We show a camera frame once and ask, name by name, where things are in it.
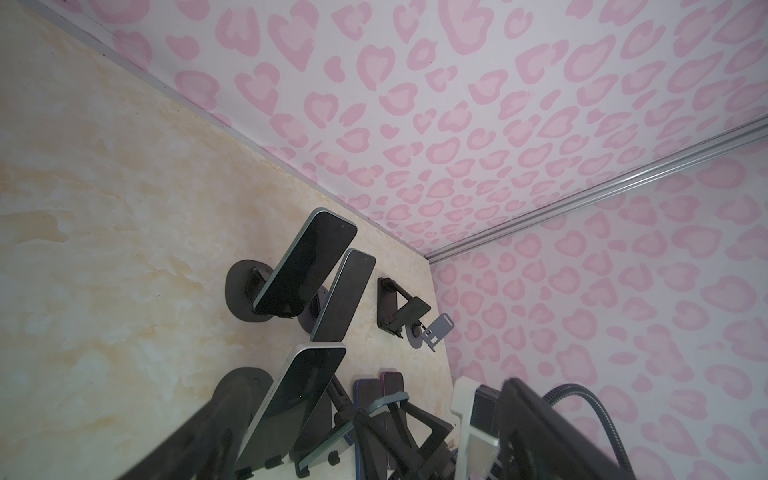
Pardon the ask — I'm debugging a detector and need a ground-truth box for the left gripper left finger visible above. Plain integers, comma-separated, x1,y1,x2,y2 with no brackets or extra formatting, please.
122,367,273,479

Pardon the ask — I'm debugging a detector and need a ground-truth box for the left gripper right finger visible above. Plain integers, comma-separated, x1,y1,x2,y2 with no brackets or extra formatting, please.
497,378,635,479

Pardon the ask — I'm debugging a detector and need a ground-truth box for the black phone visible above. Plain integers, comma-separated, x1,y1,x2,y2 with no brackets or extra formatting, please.
252,207,358,318
235,342,346,474
310,249,376,342
290,391,410,478
353,378,387,480

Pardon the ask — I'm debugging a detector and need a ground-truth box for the grey round phone stand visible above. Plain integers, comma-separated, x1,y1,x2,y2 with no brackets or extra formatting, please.
405,313,455,352

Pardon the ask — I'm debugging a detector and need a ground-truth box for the black folding phone stand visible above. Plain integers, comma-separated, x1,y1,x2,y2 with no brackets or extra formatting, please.
376,277,431,338

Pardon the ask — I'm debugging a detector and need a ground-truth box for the back right round stand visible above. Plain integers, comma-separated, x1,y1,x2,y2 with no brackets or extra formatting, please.
297,286,329,334

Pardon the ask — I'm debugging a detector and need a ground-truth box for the back left round stand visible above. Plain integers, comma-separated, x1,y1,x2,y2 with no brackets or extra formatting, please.
225,259,273,323

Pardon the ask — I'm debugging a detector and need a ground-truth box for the right black corrugated cable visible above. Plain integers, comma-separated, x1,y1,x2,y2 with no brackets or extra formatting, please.
542,383,634,472

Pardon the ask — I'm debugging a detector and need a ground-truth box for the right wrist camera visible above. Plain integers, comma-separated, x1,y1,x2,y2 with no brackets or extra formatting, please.
451,377,501,479

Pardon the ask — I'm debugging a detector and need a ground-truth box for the right corner aluminium post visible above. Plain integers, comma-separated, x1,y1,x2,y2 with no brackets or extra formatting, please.
425,115,767,265

